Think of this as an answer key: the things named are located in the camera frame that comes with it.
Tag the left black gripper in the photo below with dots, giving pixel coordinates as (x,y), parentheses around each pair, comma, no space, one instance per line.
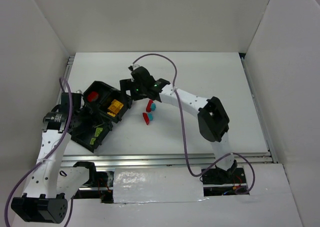
(81,111)

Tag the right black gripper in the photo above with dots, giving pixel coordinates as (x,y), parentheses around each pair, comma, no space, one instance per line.
(125,86)

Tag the orange flower lego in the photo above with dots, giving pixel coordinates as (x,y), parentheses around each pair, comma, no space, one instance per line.
(115,107)

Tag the red lego with flower print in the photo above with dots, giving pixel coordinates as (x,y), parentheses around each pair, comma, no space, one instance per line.
(93,96)

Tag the orange-yellow lego brick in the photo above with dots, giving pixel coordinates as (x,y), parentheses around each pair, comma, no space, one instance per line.
(111,114)

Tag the red arch lego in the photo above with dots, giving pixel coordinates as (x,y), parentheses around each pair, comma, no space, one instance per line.
(149,106)

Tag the small teal lego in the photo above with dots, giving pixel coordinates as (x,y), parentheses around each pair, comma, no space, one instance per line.
(150,116)
(153,107)

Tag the red curved lego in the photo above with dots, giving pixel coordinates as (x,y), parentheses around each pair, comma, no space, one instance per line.
(145,117)

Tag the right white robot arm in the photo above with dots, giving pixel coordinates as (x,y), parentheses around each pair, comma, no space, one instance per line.
(213,121)

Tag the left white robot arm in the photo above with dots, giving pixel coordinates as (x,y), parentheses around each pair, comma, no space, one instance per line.
(50,188)

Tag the small green lego piece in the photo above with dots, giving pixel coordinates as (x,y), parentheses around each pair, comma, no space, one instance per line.
(92,141)

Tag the black four-compartment tray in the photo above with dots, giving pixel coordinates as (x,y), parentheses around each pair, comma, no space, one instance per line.
(107,94)

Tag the aluminium rail frame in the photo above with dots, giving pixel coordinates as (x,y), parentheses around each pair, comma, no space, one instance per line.
(172,135)

